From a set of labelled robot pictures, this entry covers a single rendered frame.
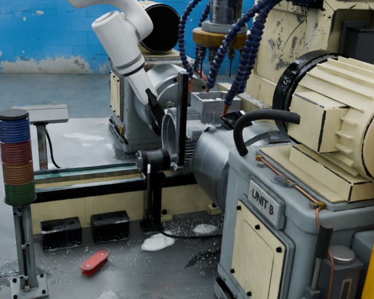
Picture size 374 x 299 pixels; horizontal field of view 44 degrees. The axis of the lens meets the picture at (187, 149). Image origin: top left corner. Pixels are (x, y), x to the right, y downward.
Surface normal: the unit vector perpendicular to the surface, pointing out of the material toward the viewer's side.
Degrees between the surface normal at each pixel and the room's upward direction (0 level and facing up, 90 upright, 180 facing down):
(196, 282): 0
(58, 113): 64
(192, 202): 90
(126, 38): 78
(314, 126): 90
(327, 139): 90
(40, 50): 90
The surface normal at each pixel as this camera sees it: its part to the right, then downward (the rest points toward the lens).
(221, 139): -0.65, -0.57
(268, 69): -0.94, 0.08
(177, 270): 0.05, -0.93
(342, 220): 0.35, 0.36
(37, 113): 0.33, -0.09
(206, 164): -0.90, -0.13
